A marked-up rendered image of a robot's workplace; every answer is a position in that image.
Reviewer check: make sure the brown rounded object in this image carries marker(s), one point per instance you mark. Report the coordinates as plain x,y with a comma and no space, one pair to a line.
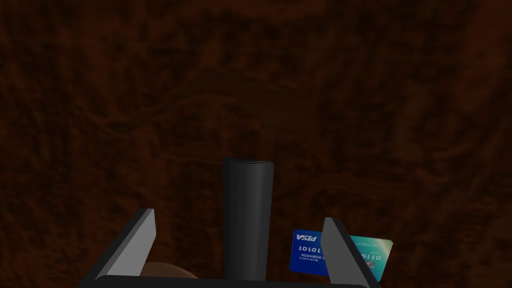
166,270

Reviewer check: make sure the black cylinder bottle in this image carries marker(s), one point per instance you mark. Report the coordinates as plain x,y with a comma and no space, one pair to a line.
247,220

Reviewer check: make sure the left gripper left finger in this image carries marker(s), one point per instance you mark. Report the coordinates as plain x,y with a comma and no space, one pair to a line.
134,246

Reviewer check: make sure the blue and teal card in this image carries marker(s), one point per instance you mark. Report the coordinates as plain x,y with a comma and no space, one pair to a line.
308,256

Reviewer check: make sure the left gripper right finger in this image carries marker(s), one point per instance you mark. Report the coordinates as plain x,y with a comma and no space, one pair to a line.
342,256

